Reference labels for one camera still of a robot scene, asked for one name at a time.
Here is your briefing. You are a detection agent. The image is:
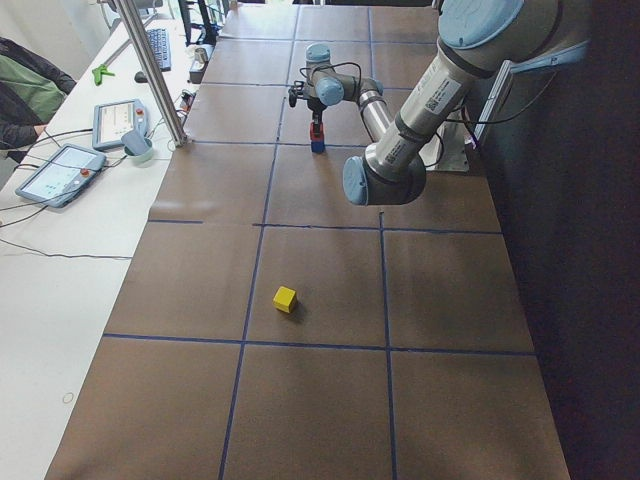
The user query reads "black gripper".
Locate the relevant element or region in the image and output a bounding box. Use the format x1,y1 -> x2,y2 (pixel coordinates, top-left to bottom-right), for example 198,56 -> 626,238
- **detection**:
307,97 -> 326,125

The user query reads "red wooden cube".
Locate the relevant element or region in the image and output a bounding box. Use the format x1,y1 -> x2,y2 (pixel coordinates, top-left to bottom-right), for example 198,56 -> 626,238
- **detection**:
309,123 -> 324,143

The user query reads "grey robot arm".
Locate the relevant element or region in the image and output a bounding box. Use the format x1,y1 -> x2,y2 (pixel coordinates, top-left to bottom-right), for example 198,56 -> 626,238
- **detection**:
289,1 -> 591,206

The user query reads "orange black connector board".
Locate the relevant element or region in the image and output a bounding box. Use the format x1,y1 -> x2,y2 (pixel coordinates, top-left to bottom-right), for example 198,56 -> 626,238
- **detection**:
180,90 -> 196,112

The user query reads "small metal cup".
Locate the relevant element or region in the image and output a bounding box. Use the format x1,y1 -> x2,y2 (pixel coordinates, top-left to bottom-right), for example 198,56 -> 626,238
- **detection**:
194,47 -> 209,64

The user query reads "light blue tape roll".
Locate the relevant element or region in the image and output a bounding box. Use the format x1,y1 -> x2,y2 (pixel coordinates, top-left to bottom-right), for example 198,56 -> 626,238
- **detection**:
121,130 -> 153,164

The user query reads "black computer keyboard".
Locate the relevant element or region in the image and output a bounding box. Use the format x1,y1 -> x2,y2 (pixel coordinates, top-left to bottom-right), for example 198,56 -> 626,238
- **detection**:
146,28 -> 172,72

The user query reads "black computer mouse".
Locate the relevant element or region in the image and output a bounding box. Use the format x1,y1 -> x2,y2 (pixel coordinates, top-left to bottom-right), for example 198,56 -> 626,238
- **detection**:
134,71 -> 148,83

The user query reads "yellow wooden cube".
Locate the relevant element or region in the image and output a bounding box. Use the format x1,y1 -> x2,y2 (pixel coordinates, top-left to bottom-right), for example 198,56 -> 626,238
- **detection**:
272,285 -> 298,314

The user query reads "far teach pendant tablet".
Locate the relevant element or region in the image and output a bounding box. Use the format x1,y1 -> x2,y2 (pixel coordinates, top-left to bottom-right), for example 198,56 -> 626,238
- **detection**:
92,99 -> 148,151

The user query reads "teach pendant tablet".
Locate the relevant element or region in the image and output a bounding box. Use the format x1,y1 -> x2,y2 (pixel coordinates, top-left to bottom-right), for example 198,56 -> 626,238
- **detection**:
92,99 -> 148,151
15,144 -> 106,208

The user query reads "green plastic clamp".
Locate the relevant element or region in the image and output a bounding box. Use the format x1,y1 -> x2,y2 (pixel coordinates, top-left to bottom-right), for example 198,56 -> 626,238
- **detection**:
92,64 -> 115,86

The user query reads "near teach pendant tablet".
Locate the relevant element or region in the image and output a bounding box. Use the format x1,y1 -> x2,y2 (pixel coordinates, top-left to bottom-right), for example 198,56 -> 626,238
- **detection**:
15,144 -> 106,208

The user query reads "person in dark jacket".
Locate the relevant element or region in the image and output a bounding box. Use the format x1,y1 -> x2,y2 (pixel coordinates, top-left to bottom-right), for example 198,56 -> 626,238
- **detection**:
1,38 -> 76,163

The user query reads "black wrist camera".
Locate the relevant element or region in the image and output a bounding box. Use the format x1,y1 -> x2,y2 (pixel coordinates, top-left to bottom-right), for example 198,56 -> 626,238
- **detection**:
288,80 -> 307,108

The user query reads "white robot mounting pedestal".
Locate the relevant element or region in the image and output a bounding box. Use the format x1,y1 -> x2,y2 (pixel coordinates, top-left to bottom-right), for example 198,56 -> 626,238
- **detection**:
419,110 -> 470,173

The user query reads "aluminium frame post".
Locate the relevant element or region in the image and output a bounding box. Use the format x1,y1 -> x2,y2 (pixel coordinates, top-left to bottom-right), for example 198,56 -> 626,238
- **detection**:
114,0 -> 188,147

